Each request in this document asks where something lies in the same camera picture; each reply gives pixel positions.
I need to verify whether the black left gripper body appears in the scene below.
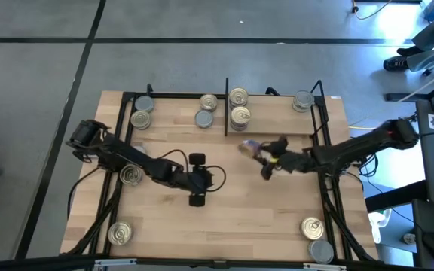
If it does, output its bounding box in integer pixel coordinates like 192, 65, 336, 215
181, 152, 216, 208

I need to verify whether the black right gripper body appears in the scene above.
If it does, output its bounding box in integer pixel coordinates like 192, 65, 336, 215
261, 135, 290, 181

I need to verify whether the salmon can blue red label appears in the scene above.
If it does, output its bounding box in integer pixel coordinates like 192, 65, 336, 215
300, 216, 326, 241
230, 106, 252, 129
130, 109, 152, 131
199, 93, 219, 112
238, 138, 265, 161
228, 87, 249, 109
119, 163, 143, 187
107, 221, 133, 246

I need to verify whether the white plastic object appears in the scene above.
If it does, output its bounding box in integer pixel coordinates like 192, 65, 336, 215
367, 208, 392, 245

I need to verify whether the black furniture beam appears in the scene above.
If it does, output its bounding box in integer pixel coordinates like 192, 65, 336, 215
384, 73, 434, 114

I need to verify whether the person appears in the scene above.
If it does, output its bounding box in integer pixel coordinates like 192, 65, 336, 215
382, 7, 434, 73

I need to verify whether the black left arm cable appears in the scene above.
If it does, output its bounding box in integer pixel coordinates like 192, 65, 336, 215
155, 148, 228, 193

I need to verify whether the black metal table frame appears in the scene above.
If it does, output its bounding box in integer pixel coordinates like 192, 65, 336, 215
60, 78, 382, 264

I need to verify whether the black metal shelf frame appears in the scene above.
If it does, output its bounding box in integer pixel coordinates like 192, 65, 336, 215
222, 77, 331, 139

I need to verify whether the thin yellow cable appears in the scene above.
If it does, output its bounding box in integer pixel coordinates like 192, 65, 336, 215
347, 119, 391, 131

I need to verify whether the black power cable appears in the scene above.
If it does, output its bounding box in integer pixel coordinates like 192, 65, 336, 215
66, 166, 103, 221

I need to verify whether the yellow floor cable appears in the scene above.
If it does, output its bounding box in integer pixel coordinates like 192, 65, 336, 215
351, 0, 393, 21

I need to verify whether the white cable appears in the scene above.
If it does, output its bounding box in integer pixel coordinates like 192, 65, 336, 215
396, 67, 434, 103

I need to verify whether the black aluminium table edge rail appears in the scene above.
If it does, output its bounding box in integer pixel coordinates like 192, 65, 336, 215
0, 254, 434, 271

